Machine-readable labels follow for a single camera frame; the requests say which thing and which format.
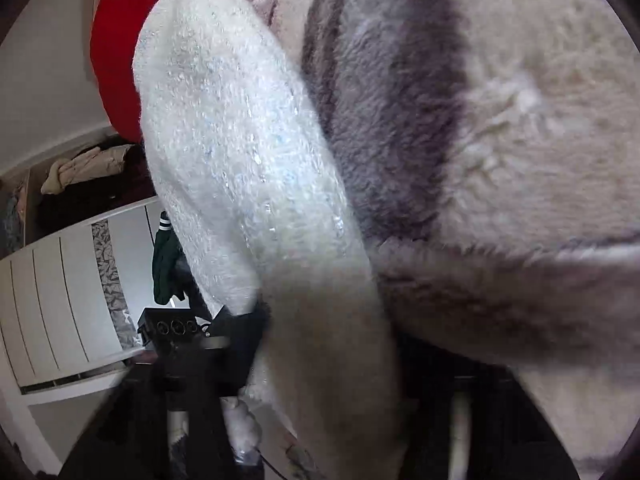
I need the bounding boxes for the white wardrobe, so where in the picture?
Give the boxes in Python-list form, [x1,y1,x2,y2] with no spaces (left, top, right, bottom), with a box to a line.
[0,130,173,477]

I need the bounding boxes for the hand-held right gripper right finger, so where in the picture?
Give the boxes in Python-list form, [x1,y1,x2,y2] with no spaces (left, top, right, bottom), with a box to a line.
[400,345,582,480]

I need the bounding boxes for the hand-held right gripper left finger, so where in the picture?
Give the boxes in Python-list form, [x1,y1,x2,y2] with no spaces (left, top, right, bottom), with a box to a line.
[59,367,238,480]

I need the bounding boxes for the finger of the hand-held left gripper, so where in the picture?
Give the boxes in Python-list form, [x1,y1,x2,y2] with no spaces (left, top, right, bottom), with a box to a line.
[214,304,274,392]

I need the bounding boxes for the green garment with white stripes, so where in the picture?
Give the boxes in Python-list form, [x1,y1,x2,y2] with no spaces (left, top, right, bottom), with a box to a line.
[152,211,190,306]

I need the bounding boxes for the white tweed jacket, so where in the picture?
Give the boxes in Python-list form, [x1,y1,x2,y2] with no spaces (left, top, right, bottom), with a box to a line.
[132,0,407,480]

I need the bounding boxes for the beige hanging coat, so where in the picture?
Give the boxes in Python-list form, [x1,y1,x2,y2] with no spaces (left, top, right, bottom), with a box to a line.
[40,144,136,196]

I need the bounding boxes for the floral purple bed blanket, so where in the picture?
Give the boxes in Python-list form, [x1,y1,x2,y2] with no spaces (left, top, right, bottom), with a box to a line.
[215,0,640,473]

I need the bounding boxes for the black hanging clothes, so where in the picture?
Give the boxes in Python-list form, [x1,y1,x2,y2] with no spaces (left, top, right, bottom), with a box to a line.
[36,134,157,235]

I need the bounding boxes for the red quilt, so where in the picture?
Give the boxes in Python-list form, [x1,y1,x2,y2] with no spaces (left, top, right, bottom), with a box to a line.
[89,0,185,144]

